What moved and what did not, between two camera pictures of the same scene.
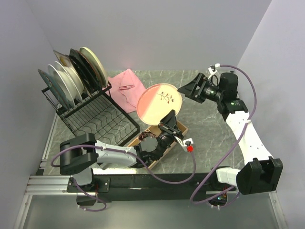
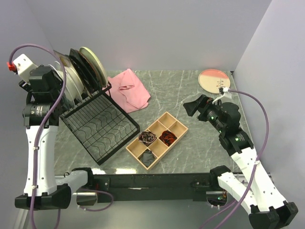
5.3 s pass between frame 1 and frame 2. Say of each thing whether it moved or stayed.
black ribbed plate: stayed
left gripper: moved
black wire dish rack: stayed
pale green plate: stayed
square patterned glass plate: stayed
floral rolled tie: stayed
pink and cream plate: moved
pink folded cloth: stayed
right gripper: moved
